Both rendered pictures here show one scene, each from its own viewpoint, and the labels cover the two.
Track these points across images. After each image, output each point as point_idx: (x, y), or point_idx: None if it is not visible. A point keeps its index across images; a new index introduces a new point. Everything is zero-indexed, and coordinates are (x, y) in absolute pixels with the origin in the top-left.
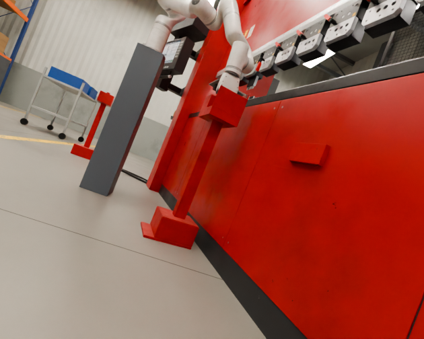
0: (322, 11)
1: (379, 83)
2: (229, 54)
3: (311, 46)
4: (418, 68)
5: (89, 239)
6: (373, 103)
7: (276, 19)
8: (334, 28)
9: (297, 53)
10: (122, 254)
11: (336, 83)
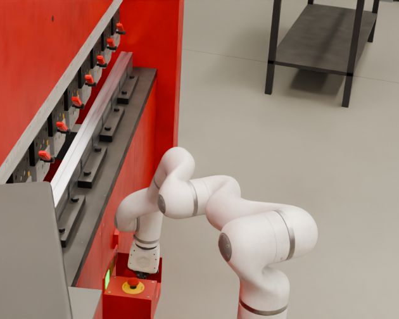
0: (58, 83)
1: (124, 163)
2: (161, 221)
3: (64, 139)
4: (128, 148)
5: None
6: (124, 176)
7: (3, 88)
8: (72, 111)
9: (56, 155)
10: None
11: (116, 175)
